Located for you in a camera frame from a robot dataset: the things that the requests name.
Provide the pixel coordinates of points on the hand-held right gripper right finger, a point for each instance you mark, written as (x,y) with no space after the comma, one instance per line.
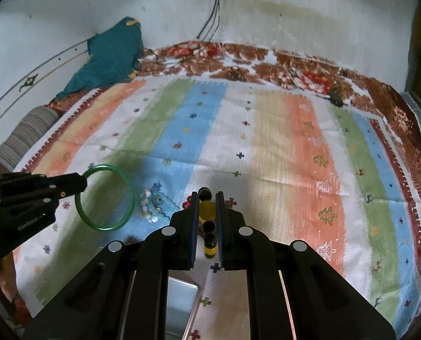
(220,226)

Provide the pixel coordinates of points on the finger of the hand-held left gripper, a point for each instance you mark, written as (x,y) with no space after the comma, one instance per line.
(30,212)
(37,182)

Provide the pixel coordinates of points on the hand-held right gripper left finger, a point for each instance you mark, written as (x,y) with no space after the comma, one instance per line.
(195,219)

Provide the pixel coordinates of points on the green bangle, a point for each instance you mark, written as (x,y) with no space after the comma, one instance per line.
(104,228)

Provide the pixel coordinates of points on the metal tin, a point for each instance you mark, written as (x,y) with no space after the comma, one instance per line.
(180,308)

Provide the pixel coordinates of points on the striped pillow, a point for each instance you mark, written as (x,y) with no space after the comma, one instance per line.
(22,136)

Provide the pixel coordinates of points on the striped pastel blanket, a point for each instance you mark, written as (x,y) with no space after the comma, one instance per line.
(267,148)

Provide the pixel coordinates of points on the teal cloth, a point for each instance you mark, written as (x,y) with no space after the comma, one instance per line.
(107,53)

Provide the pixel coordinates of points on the small black device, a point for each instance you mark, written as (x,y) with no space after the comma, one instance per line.
(336,99)

